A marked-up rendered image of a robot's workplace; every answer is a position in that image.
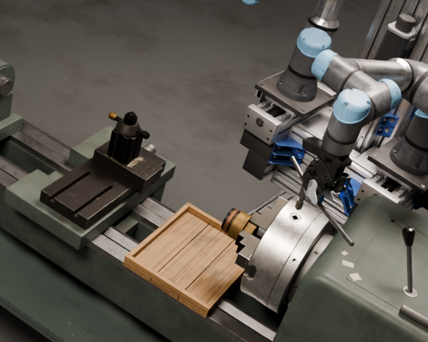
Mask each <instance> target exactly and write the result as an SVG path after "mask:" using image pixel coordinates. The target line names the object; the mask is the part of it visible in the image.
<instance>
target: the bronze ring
mask: <svg viewBox="0 0 428 342"><path fill-rule="evenodd" d="M252 216H253V215H251V216H250V215H248V214H247V213H245V212H243V211H242V212H240V211H239V210H237V209H235V208H233V209H231V211H229V213H228V214H227V215H226V217H225V219H224V221H223V223H222V224H221V230H222V231H223V232H225V233H228V236H229V237H231V238H232V239H234V240H236V239H237V237H238V234H239V233H240V232H241V231H242V230H245V231H246V232H248V233H250V234H251V235H254V236H256V234H257V232H258V230H259V228H260V226H258V225H256V224H255V223H253V222H252V221H250V219H251V217H252Z"/></svg>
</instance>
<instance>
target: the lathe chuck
mask: <svg viewBox="0 0 428 342"><path fill-rule="evenodd" d="M298 199H299V198H298V197H293V198H292V199H290V200H289V201H288V202H287V203H286V204H285V205H284V206H283V207H282V209H281V210H280V211H279V213H278V214H277V215H276V216H275V218H274V219H273V221H272V222H271V224H270V225H269V227H268V228H267V230H266V232H265V233H264V235H263V236H262V238H261V240H260V242H259V243H258V245H257V247H256V248H255V250H254V252H253V254H252V256H251V258H250V260H249V262H248V265H250V266H252V265H254V266H256V270H257V272H256V275H255V277H254V279H253V278H252V279H250V278H248V275H247V274H245V273H244V274H243V277H242V280H241V283H240V289H241V291H242V292H244V293H245V294H247V295H249V296H250V297H252V298H255V299H257V301H258V302H260V303H261V304H263V305H265V306H266V307H268V306H267V304H268V299H269V296H270V293H271V292H272V289H273V287H274V284H275V282H276V280H277V278H278V276H279V274H280V272H281V271H282V269H283V267H284V265H285V264H286V262H287V260H288V258H289V256H290V254H291V253H292V251H293V250H294V248H295V247H296V245H297V243H298V242H299V240H300V238H301V237H302V236H303V234H304V233H305V231H306V230H307V229H308V227H309V226H310V224H311V223H312V222H313V221H314V220H315V219H316V217H317V216H318V215H319V214H321V213H322V211H321V210H320V209H318V208H316V207H314V206H312V205H310V204H309V203H307V202H304V204H303V206H302V209H301V210H296V207H295V205H296V202H297V200H298ZM291 213H296V214H299V215H300V217H301V221H299V222H297V223H296V222H293V221H291V220H290V219H289V215H290V214H291Z"/></svg>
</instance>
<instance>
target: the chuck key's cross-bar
mask: <svg viewBox="0 0 428 342"><path fill-rule="evenodd" d="M290 159H291V161H292V163H293V165H294V166H295V168H296V170H297V172H298V174H299V176H300V178H301V179H302V175H303V172H302V170H301V168H300V166H299V164H298V163H297V161H296V159H295V157H294V156H291V157H290ZM317 206H318V207H319V208H320V210H321V211H322V212H323V213H324V215H325V216H326V217H327V218H328V219H329V221H330V222H331V223H332V225H333V226H334V227H335V228H336V229H337V230H338V232H339V233H340V234H341V236H342V237H343V238H344V239H345V240H346V242H347V243H348V244H349V245H350V246H354V244H355V243H354V242H353V241H352V239H351V238H350V237H349V236H348V235H347V234H346V232H345V231H344V230H343V229H342V227H341V226H339V224H338V223H337V222H336V220H335V219H334V218H333V216H332V215H331V214H330V213H329V212H328V211H327V210H326V208H325V207H324V206H323V204H322V203H321V202H320V201H319V200H318V199H317Z"/></svg>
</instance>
